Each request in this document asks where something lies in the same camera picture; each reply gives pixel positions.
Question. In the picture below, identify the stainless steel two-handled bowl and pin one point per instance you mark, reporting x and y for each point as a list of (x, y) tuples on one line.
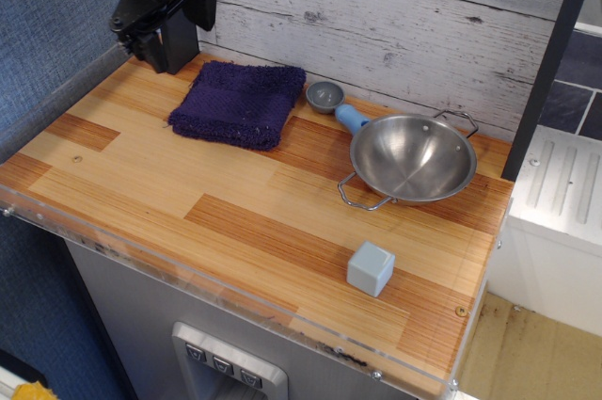
[(410, 159)]

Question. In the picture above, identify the yellow object at corner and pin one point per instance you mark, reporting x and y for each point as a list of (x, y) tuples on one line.
[(32, 391)]

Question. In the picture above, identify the light grey cube block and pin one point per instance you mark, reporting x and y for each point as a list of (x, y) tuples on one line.
[(370, 268)]

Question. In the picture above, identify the clear acrylic table edge guard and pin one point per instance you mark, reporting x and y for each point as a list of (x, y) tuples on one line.
[(137, 295)]

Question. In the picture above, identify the dark grey right post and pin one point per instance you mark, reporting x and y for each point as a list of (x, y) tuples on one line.
[(558, 41)]

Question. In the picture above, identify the purple towel napkin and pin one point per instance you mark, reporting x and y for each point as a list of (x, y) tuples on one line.
[(243, 106)]

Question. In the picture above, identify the grey blue measuring scoop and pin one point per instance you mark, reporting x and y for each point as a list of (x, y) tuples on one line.
[(328, 98)]

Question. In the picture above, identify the silver dispenser panel with buttons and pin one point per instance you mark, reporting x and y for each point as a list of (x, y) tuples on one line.
[(214, 369)]

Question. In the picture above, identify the white toy sink unit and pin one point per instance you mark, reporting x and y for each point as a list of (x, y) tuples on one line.
[(548, 258)]

